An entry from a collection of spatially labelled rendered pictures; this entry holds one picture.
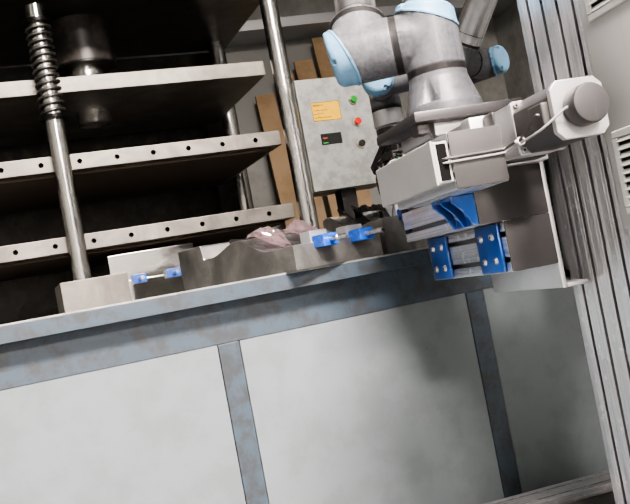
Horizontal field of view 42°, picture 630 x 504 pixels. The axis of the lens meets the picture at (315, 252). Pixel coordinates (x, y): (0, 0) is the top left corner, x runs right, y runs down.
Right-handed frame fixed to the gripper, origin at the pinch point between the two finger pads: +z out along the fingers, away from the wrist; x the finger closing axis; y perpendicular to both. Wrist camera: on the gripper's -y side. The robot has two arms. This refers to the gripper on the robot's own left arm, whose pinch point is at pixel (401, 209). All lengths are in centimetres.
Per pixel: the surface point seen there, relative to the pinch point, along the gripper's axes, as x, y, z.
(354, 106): 34, -85, -45
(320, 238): -28.2, 13.7, 4.4
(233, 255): -41.8, -9.4, 3.8
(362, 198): 122, -280, -30
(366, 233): -16.0, 11.4, 4.9
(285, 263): -35.8, 9.7, 8.4
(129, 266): -56, -78, -1
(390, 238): -5.6, 2.1, 6.7
